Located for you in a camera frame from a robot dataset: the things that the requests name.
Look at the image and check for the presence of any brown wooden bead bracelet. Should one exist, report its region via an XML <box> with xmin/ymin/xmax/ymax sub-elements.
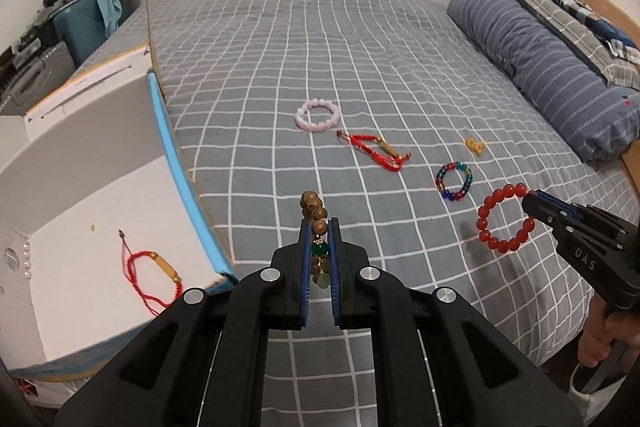
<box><xmin>298</xmin><ymin>189</ymin><xmax>333</xmax><ymax>290</ymax></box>

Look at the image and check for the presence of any multicolour glass bead bracelet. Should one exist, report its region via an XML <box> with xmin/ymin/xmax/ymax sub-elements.
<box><xmin>433</xmin><ymin>160</ymin><xmax>474</xmax><ymax>203</ymax></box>

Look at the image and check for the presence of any red cord gold tube bracelet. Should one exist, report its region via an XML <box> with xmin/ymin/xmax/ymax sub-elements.
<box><xmin>335</xmin><ymin>130</ymin><xmax>414</xmax><ymax>174</ymax></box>

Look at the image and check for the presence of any pink bead bracelet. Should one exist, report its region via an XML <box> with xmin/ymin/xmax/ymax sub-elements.
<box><xmin>294</xmin><ymin>97</ymin><xmax>342</xmax><ymax>134</ymax></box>

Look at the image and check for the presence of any right hand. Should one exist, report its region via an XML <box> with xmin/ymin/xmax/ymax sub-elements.
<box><xmin>577</xmin><ymin>294</ymin><xmax>640</xmax><ymax>373</ymax></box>

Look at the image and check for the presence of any blue striped pillow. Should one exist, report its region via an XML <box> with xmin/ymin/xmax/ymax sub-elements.
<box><xmin>447</xmin><ymin>0</ymin><xmax>639</xmax><ymax>161</ymax></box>

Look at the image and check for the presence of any grey checked bed sheet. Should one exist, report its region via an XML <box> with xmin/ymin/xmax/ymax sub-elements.
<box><xmin>74</xmin><ymin>0</ymin><xmax>640</xmax><ymax>427</ymax></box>

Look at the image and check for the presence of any grey checked folded quilt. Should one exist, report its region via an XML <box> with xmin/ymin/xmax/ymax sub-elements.
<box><xmin>518</xmin><ymin>0</ymin><xmax>639</xmax><ymax>90</ymax></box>

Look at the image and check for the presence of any white cardboard storage box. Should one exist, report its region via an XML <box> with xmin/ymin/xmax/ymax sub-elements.
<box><xmin>1</xmin><ymin>44</ymin><xmax>229</xmax><ymax>381</ymax></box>

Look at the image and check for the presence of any grey hard case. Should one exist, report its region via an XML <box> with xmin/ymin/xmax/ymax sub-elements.
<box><xmin>1</xmin><ymin>41</ymin><xmax>76</xmax><ymax>116</ymax></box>

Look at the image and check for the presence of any teal suitcase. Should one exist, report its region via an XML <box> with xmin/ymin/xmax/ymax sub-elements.
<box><xmin>52</xmin><ymin>0</ymin><xmax>107</xmax><ymax>67</ymax></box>

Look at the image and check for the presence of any teal cloth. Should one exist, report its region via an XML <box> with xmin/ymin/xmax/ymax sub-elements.
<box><xmin>96</xmin><ymin>0</ymin><xmax>122</xmax><ymax>39</ymax></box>

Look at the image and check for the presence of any red bead bracelet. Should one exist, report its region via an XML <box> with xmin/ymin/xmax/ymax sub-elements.
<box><xmin>475</xmin><ymin>182</ymin><xmax>537</xmax><ymax>254</ymax></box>

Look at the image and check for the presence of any red cord bracelet in box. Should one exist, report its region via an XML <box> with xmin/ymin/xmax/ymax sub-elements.
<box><xmin>117</xmin><ymin>229</ymin><xmax>185</xmax><ymax>318</ymax></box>

